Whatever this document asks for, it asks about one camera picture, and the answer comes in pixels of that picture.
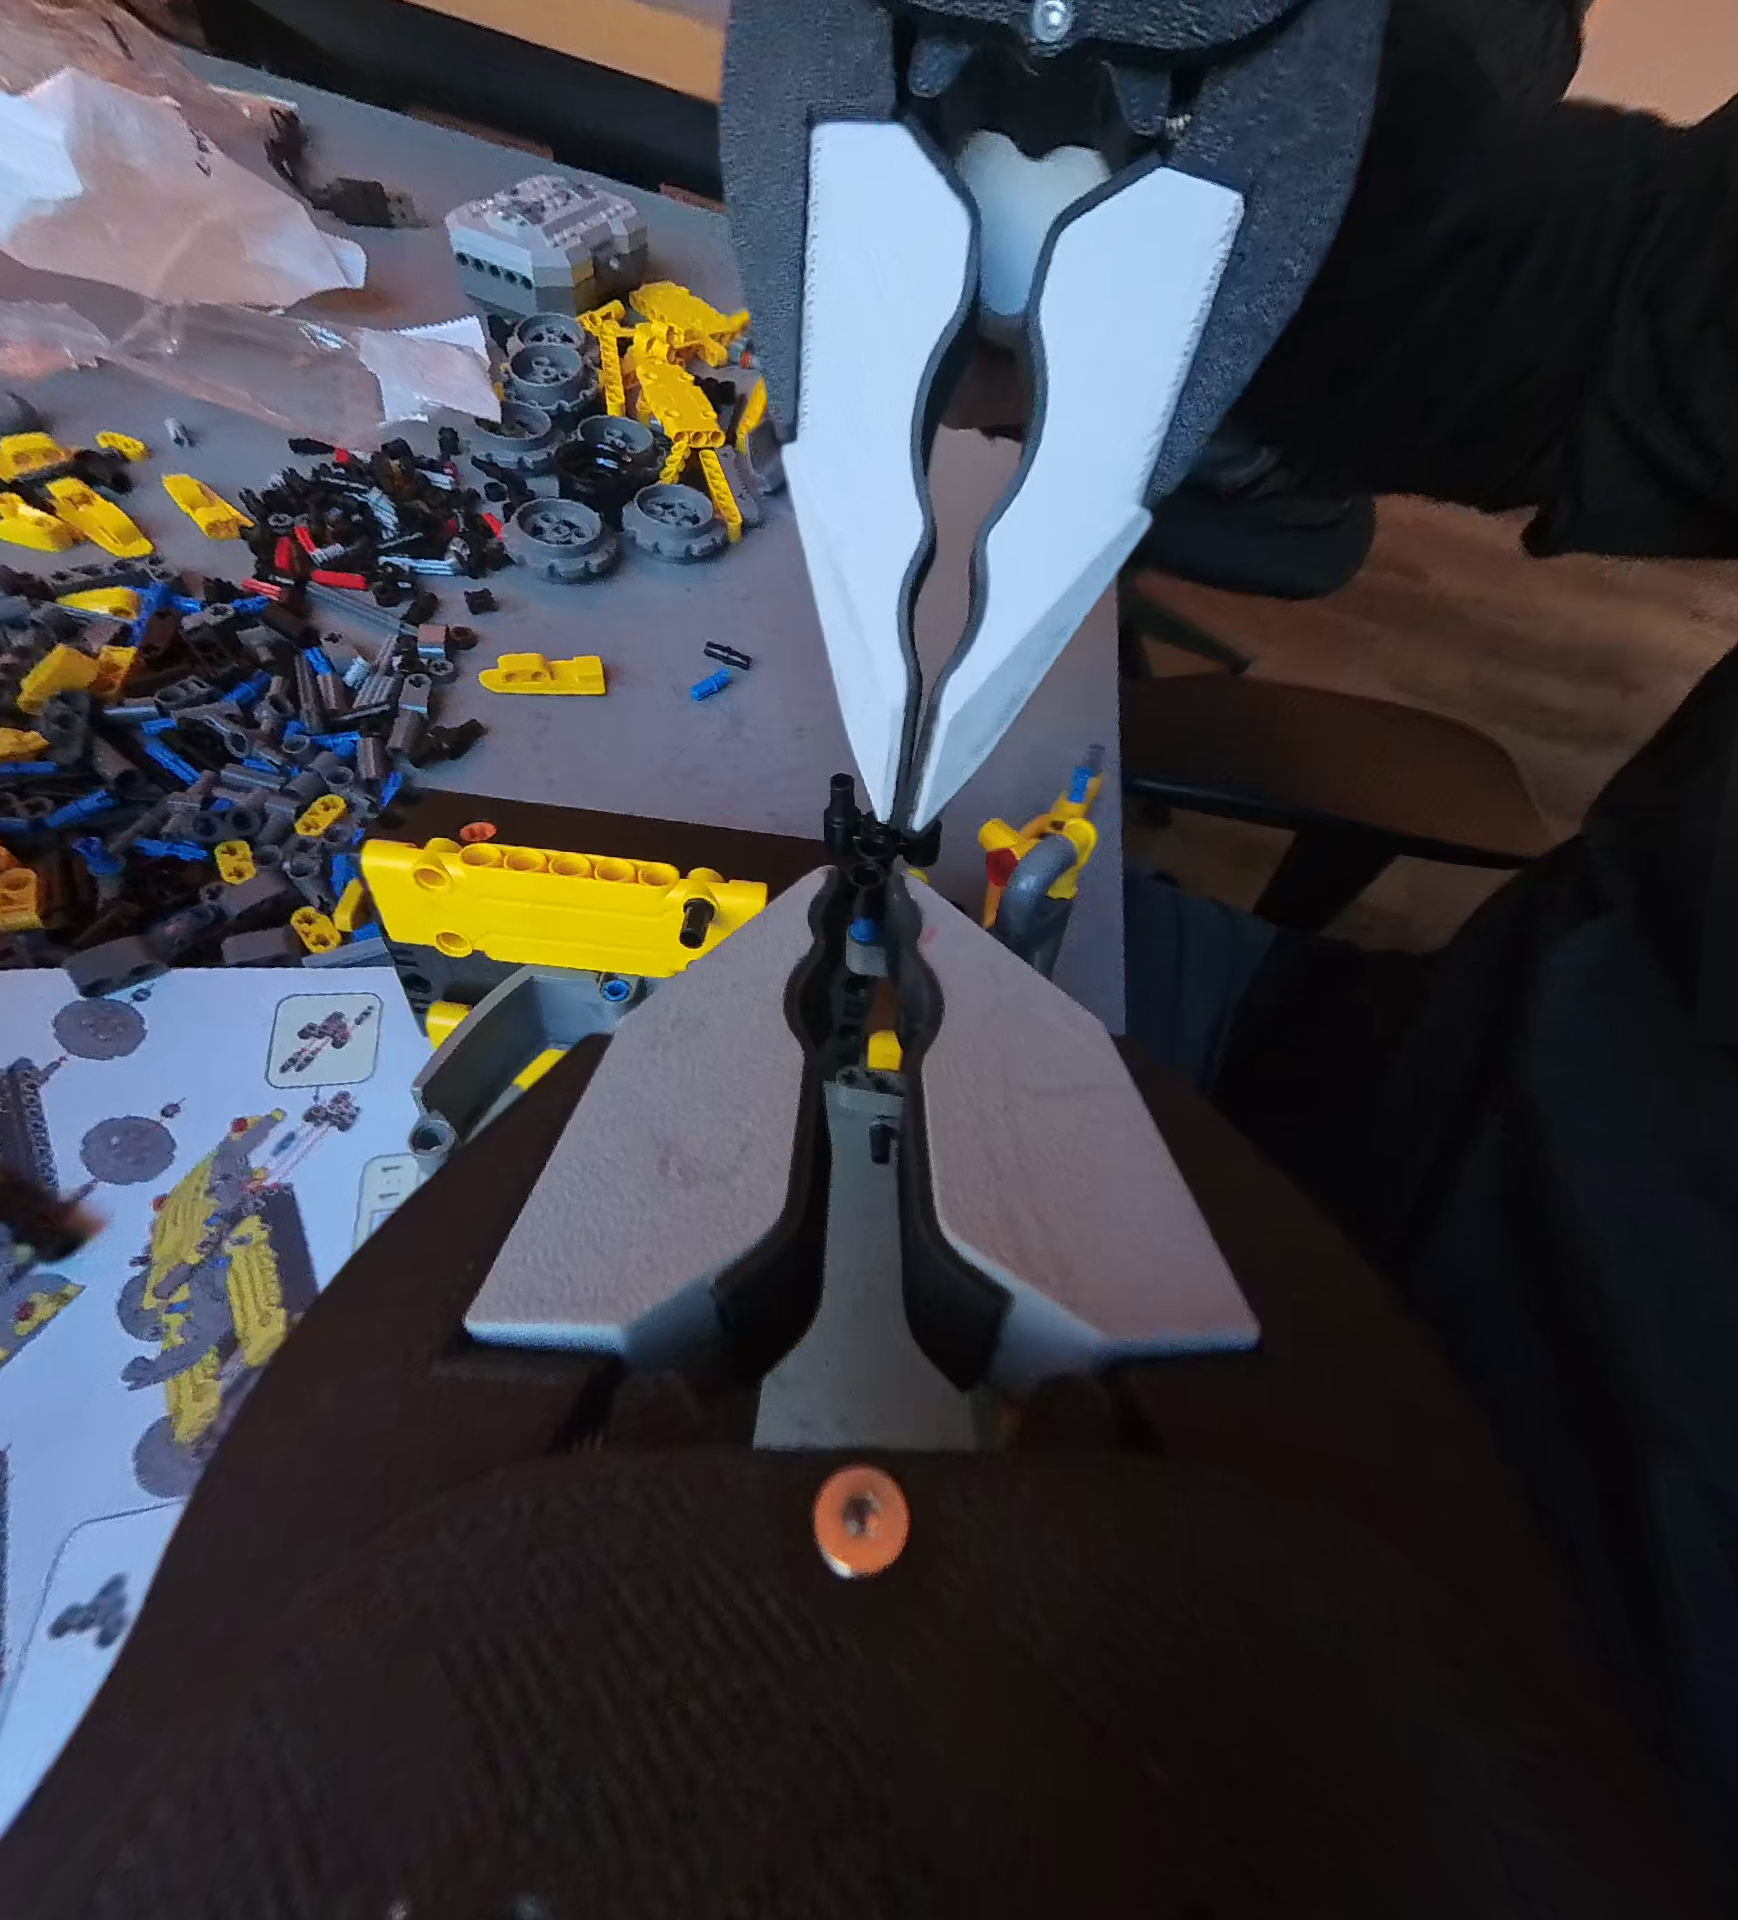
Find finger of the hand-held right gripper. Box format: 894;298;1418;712
782;119;979;824
912;155;1250;836

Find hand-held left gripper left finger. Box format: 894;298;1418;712
460;862;849;1394

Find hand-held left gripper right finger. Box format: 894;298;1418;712
891;867;1264;1394

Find yellow black toy vehicle model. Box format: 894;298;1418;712
356;757;1106;1187

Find small black connector piece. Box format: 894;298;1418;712
821;773;946;878

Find person's right forearm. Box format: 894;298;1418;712
1235;59;1738;561

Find grey desk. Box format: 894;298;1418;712
0;43;1125;1457

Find pile of yellow beams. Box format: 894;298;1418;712
576;283;773;542

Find group of grey toothed wheels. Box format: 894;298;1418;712
471;306;737;587

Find grey battery hub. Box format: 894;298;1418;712
446;175;649;315

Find brown wooden stool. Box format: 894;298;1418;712
1123;661;1549;933

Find white instruction booklet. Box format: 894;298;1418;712
0;967;436;1920

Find person's dark clothed body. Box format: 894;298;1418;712
1122;450;1738;1823

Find pile of black red pins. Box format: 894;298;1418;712
242;427;515;603

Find dark brick motor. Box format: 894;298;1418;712
268;111;421;229

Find pile of mixed brick parts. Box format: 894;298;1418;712
0;481;488;991

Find scattered yellow curved panels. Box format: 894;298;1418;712
0;427;259;561

